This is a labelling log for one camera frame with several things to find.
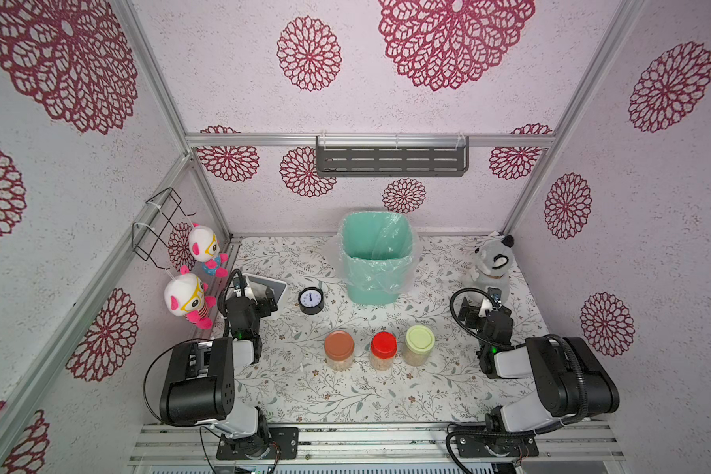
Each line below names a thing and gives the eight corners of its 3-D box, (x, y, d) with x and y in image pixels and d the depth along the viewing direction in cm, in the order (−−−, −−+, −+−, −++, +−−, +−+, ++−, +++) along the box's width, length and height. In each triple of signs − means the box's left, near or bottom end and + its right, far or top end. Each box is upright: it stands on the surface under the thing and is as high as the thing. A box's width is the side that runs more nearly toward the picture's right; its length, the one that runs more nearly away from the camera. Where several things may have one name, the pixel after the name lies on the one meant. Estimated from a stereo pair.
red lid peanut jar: (370, 371, 88) (372, 353, 77) (369, 350, 92) (371, 331, 82) (393, 371, 88) (398, 353, 77) (391, 350, 92) (396, 331, 82)
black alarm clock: (298, 314, 100) (296, 309, 97) (301, 292, 106) (300, 286, 103) (323, 314, 100) (322, 309, 97) (325, 292, 106) (324, 286, 103)
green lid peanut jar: (402, 369, 88) (408, 351, 78) (399, 345, 93) (405, 325, 82) (427, 369, 88) (437, 351, 78) (423, 345, 93) (432, 325, 82)
